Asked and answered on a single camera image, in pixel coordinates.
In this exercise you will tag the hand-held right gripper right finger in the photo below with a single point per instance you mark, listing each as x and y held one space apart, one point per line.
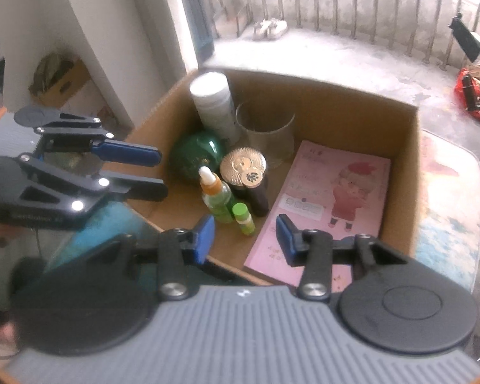
286 238

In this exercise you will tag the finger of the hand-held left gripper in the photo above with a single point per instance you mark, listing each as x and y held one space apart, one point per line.
144 190
128 154

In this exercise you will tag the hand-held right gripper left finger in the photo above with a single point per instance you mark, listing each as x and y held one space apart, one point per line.
206 236

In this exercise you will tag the green dropper bottle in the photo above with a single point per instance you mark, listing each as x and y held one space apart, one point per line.
220 204

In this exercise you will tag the small green tube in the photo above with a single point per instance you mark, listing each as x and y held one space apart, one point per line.
243 220

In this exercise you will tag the round green jar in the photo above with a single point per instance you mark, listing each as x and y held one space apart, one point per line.
192 156

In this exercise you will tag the gold lidded black jar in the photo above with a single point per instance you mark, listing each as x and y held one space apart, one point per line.
242 166

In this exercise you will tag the pink cartoon notebook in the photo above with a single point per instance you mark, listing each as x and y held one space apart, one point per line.
344 168

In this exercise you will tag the clear glass cup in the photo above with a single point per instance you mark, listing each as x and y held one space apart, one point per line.
268 140

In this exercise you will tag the white lidded jar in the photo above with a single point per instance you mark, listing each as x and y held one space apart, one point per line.
212 100

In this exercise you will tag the printed cardboard box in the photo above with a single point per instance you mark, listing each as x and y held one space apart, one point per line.
344 128

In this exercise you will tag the small cardboard floor box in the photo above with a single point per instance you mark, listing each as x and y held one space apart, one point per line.
70 84

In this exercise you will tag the dark green bundle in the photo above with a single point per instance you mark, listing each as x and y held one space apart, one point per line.
50 68

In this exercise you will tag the red plastic bag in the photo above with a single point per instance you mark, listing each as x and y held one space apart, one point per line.
466 88

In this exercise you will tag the metal balcony railing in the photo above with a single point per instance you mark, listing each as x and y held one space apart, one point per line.
336 8

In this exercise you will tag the wheelchair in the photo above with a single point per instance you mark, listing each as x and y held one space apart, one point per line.
470 40

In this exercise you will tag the grey door frame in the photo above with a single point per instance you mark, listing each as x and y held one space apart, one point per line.
198 28

